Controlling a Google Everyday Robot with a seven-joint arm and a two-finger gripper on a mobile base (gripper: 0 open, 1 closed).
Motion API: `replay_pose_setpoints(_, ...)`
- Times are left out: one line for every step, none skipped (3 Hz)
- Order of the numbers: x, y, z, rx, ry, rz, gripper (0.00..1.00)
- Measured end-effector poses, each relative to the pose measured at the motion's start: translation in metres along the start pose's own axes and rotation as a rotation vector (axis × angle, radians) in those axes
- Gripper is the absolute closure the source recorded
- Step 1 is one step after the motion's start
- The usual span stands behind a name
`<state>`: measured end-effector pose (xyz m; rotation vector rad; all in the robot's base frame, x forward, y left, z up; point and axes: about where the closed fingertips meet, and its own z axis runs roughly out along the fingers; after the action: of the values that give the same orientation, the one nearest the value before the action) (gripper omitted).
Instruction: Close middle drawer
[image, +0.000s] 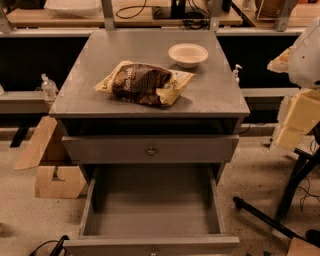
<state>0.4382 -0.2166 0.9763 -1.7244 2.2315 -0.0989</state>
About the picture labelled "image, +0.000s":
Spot cardboard box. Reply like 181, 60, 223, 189
14, 116, 86, 199

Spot yellow foam blocks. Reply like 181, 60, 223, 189
274, 89, 320, 151

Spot clear plastic bottle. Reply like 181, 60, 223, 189
41, 73, 58, 98

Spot grey drawer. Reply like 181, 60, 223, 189
62, 135, 239, 164
64, 164, 239, 256

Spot grey top drawer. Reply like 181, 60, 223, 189
62, 135, 239, 164

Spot brown yellow chip bag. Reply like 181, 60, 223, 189
94, 61, 194, 107

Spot wooden back table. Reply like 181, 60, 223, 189
5, 0, 244, 28

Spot grey drawer cabinet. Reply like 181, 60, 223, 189
50, 29, 249, 178

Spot white paper bowl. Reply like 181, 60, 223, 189
168, 43, 209, 69

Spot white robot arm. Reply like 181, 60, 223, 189
267, 17, 320, 89

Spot white plastic bag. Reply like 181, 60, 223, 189
44, 0, 102, 17

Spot small pump bottle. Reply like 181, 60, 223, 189
232, 64, 242, 83

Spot black stand with legs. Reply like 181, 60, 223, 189
232, 123, 320, 248

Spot black cable on floor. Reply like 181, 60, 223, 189
28, 234, 71, 256

